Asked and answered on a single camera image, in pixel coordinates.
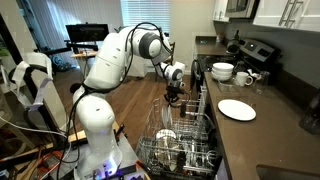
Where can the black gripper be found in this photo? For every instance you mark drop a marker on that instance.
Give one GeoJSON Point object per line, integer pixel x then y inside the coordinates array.
{"type": "Point", "coordinates": [175, 93]}

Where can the white dinner plate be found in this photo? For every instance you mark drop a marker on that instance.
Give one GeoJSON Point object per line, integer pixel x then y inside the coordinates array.
{"type": "Point", "coordinates": [170, 116]}
{"type": "Point", "coordinates": [163, 116]}
{"type": "Point", "coordinates": [236, 110]}

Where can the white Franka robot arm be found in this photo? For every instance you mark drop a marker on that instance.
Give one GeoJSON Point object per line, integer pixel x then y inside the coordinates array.
{"type": "Point", "coordinates": [100, 116]}

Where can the white upturned bowl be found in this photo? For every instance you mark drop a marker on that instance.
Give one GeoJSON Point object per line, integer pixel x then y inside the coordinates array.
{"type": "Point", "coordinates": [165, 134]}

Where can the white ceramic bowl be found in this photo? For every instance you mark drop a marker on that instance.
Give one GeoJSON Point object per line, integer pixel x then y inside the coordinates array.
{"type": "Point", "coordinates": [221, 74]}
{"type": "Point", "coordinates": [221, 78]}
{"type": "Point", "coordinates": [222, 66]}

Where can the clear glass food container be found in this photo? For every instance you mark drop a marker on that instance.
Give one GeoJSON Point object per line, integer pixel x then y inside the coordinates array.
{"type": "Point", "coordinates": [229, 87]}

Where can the white mug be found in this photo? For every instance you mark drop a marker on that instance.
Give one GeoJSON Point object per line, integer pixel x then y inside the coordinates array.
{"type": "Point", "coordinates": [241, 79]}

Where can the grey robot mounting table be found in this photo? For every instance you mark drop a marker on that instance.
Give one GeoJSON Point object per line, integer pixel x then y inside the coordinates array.
{"type": "Point", "coordinates": [130, 156]}

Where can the black steel stove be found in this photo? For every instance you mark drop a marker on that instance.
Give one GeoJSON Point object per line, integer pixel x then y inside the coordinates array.
{"type": "Point", "coordinates": [256, 50]}

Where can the white window blinds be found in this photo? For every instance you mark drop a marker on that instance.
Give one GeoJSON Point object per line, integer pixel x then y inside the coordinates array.
{"type": "Point", "coordinates": [145, 15]}

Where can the wooden desk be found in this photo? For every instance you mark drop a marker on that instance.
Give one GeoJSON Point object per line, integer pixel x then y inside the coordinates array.
{"type": "Point", "coordinates": [83, 53]}

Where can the stainless steel microwave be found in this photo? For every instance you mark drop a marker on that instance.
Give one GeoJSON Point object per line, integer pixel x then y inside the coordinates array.
{"type": "Point", "coordinates": [240, 8]}

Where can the steel kitchen sink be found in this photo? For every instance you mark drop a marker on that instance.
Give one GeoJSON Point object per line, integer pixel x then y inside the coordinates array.
{"type": "Point", "coordinates": [286, 173]}

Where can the black computer monitor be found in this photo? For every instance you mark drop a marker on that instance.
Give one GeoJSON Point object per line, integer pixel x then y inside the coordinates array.
{"type": "Point", "coordinates": [86, 32]}

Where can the small white wall cabinet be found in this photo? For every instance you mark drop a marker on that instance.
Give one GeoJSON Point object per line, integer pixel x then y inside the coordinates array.
{"type": "Point", "coordinates": [220, 10]}

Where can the black stand frame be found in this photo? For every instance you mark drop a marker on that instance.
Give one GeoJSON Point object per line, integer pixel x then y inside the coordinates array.
{"type": "Point", "coordinates": [30, 80]}

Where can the white two-door wall cabinet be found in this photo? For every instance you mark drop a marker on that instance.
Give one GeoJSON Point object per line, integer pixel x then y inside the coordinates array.
{"type": "Point", "coordinates": [310, 16]}

